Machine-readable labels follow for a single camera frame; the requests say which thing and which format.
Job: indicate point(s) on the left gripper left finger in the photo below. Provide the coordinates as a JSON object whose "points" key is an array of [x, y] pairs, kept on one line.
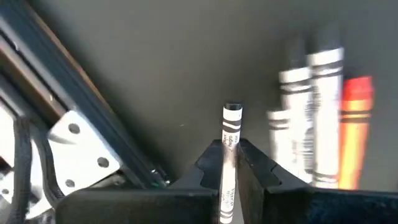
{"points": [[140, 207]]}

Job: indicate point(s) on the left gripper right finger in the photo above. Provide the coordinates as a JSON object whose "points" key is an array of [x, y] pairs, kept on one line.
{"points": [[311, 207]]}

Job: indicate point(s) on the orange crayon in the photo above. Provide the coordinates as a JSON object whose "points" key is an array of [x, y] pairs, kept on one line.
{"points": [[354, 133]]}

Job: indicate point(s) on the silver base bracket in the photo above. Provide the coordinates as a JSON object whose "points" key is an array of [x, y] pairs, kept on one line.
{"points": [[84, 149]]}

